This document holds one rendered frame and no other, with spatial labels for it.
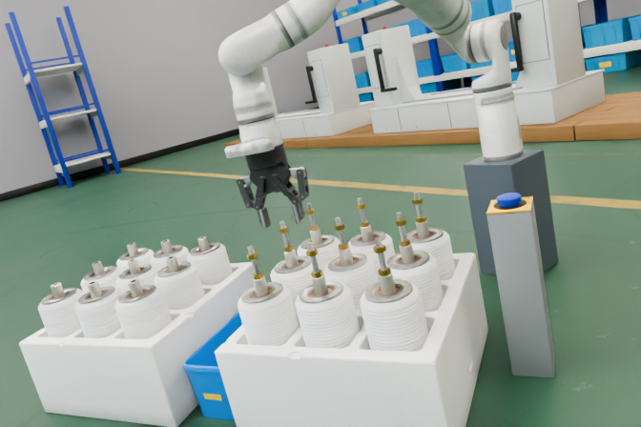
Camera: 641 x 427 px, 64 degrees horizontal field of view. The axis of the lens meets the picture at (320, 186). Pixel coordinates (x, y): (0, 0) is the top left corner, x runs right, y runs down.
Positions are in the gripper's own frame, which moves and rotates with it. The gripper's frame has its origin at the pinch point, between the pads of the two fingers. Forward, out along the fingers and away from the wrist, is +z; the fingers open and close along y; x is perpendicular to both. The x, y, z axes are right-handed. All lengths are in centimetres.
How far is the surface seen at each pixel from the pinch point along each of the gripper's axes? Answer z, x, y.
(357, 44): -49, -685, 124
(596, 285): 35, -31, -58
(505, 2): -50, -532, -76
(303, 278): 11.3, 3.8, -3.0
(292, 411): 27.4, 20.4, -2.4
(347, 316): 13.4, 15.7, -14.1
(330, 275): 10.4, 5.8, -9.1
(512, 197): 2.1, 0.0, -41.9
